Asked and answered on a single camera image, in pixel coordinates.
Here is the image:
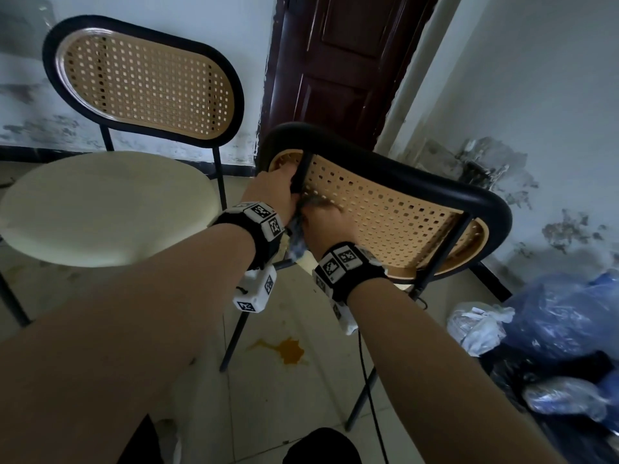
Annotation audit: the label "person's left hand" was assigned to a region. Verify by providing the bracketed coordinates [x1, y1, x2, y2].
[241, 164, 303, 227]

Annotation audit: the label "person's right hand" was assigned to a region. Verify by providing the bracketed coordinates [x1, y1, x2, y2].
[300, 200, 361, 260]

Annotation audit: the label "blue patterned cleaning cloth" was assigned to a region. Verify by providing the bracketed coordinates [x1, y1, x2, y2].
[286, 193, 335, 262]

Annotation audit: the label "cream seat cane back chair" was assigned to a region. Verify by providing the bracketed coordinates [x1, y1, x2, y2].
[0, 15, 245, 329]
[220, 122, 513, 432]

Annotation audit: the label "person's right forearm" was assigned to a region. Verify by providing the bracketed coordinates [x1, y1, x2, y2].
[347, 278, 567, 464]

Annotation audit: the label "person's left forearm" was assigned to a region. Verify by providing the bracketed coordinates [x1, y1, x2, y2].
[0, 224, 256, 464]

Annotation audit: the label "person's dark trousers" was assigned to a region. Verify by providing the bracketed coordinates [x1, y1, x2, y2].
[118, 415, 364, 464]

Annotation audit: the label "person's left white shoe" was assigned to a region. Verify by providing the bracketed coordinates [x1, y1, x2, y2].
[162, 419, 182, 464]

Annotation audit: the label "black left wristband with markers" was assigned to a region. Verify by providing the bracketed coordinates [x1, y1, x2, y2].
[210, 201, 286, 271]

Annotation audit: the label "black wristband with markers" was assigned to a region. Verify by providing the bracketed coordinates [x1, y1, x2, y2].
[210, 201, 286, 271]
[313, 242, 390, 305]

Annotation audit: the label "black right wristband with markers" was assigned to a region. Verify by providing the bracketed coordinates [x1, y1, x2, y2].
[313, 242, 390, 305]

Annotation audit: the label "white right wrist tracker box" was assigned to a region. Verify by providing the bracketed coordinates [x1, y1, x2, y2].
[328, 299, 359, 336]

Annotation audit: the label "white wrist tracker box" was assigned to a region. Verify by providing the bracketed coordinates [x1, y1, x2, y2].
[233, 264, 278, 314]
[328, 299, 359, 336]

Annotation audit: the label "white left wrist tracker box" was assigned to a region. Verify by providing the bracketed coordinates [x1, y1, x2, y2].
[233, 264, 278, 314]

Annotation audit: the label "dark red wooden door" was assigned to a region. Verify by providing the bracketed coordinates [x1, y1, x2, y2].
[259, 0, 441, 162]

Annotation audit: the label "white vertical pipe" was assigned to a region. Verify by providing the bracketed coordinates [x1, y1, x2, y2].
[375, 0, 465, 158]

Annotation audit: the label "white plastic bag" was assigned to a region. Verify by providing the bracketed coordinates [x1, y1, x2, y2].
[447, 302, 516, 358]

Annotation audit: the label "blue plastic bag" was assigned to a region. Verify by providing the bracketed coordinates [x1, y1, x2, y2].
[502, 270, 619, 363]

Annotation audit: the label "black plastic bag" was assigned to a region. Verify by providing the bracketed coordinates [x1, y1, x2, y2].
[478, 342, 619, 464]

